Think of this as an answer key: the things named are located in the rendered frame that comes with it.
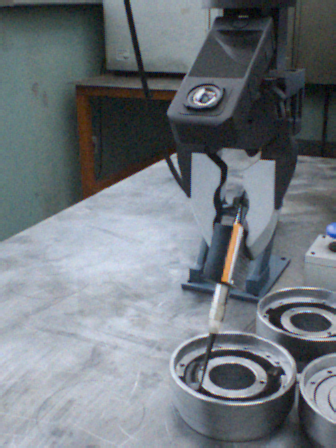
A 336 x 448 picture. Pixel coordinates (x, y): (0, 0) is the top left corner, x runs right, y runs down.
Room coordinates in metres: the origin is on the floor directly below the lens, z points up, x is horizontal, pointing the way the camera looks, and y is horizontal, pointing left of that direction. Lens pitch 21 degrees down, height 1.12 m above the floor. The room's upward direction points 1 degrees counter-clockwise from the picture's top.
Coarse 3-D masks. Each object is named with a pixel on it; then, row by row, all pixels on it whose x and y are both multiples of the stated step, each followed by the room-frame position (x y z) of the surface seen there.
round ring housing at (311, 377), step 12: (324, 360) 0.42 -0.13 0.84; (312, 372) 0.41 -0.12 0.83; (324, 372) 0.42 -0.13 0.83; (300, 384) 0.39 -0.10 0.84; (312, 384) 0.40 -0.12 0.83; (300, 396) 0.38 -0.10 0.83; (312, 396) 0.39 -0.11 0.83; (300, 408) 0.38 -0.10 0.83; (312, 408) 0.36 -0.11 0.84; (300, 420) 0.38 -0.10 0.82; (312, 420) 0.36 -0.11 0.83; (324, 420) 0.35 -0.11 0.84; (312, 432) 0.36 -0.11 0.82; (324, 432) 0.35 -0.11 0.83; (324, 444) 0.35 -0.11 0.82
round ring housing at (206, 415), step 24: (216, 336) 0.47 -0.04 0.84; (240, 336) 0.47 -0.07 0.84; (216, 360) 0.44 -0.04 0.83; (240, 360) 0.44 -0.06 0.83; (288, 360) 0.43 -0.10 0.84; (216, 384) 0.43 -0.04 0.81; (240, 384) 0.44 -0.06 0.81; (264, 384) 0.41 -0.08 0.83; (288, 384) 0.39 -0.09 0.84; (192, 408) 0.38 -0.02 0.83; (216, 408) 0.37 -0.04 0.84; (240, 408) 0.37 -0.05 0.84; (264, 408) 0.37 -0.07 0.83; (288, 408) 0.39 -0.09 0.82; (216, 432) 0.37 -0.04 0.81; (240, 432) 0.37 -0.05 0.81; (264, 432) 0.38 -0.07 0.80
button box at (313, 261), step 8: (320, 240) 0.67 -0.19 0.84; (328, 240) 0.67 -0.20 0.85; (312, 248) 0.65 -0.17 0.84; (320, 248) 0.65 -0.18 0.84; (328, 248) 0.65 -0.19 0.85; (312, 256) 0.63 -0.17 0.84; (320, 256) 0.62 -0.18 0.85; (328, 256) 0.62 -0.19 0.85; (312, 264) 0.63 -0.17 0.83; (320, 264) 0.62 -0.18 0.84; (328, 264) 0.62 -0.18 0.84; (304, 272) 0.63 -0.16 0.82; (312, 272) 0.63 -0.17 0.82; (320, 272) 0.62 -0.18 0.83; (328, 272) 0.62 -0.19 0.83; (304, 280) 0.63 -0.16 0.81; (312, 280) 0.63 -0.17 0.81; (320, 280) 0.62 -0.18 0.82; (328, 280) 0.62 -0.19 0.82; (328, 288) 0.62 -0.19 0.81
